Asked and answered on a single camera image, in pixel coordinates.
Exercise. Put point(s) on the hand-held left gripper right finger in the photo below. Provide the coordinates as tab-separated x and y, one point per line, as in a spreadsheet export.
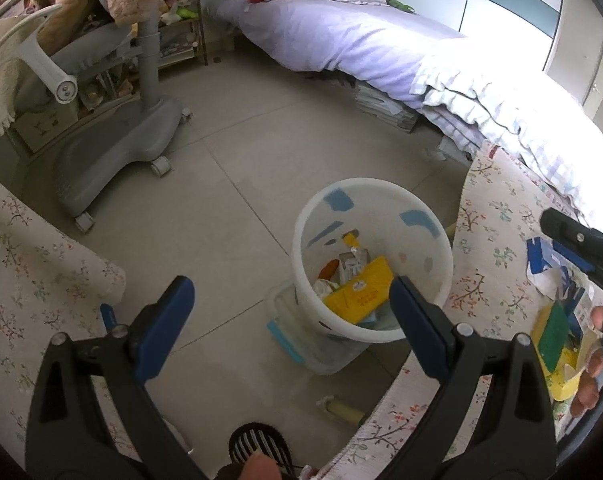
419	332

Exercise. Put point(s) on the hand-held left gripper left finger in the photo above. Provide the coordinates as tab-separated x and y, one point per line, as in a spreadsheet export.
164	332

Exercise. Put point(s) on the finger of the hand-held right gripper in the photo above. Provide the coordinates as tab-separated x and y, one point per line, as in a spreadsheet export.
581	245

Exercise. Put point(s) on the blue white torn packet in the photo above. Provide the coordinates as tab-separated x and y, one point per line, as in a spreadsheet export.
539	260

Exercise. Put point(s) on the white plastic bucket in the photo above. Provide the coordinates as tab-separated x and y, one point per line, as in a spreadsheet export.
381	195

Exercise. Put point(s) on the person's right hand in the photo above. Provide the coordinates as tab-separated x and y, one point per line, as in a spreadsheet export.
592	362

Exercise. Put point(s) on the green yellow sponge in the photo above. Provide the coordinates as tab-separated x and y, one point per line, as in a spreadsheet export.
556	335

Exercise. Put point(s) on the blue plastic clip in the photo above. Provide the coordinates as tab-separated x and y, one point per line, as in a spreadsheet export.
108	317

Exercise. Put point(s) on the small yellow packet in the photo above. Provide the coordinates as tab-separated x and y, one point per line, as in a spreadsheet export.
564	385

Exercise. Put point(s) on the yellow snack packet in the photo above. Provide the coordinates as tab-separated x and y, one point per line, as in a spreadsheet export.
359	295

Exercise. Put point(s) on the floral printed cover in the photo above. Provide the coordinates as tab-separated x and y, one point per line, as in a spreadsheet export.
496	240
31	270

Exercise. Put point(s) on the clear storage box blue lid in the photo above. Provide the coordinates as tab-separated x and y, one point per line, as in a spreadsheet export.
326	355

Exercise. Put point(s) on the silver white wrapper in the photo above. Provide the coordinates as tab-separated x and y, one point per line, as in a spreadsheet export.
352	262

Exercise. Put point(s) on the cream paper roll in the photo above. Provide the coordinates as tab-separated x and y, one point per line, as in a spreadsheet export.
344	410

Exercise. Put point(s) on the orange wrapper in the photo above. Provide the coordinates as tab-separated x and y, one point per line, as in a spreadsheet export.
328	269

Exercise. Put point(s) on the black slipper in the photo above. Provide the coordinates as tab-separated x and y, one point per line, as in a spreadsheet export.
254	442

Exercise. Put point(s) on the checked ruffled quilt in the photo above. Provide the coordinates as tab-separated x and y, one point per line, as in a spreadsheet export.
506	110

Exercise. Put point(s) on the person's foot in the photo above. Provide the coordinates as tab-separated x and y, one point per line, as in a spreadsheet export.
261	467

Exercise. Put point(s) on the beige door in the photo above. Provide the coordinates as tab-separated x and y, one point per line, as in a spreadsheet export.
581	60

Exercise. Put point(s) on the grey wheeled chair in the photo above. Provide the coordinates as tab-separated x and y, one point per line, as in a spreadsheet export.
121	135

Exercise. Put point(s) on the stack of books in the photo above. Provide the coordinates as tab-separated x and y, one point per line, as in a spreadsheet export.
381	107

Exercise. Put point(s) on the cardboard box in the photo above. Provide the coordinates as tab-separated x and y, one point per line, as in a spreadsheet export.
41	127

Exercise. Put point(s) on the green toy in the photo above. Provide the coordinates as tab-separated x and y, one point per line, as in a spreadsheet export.
401	6

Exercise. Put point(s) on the wooden shelf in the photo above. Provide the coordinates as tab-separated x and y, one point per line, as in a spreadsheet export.
201	35

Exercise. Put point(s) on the cream fringed towel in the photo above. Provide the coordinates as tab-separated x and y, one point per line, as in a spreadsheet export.
1	75

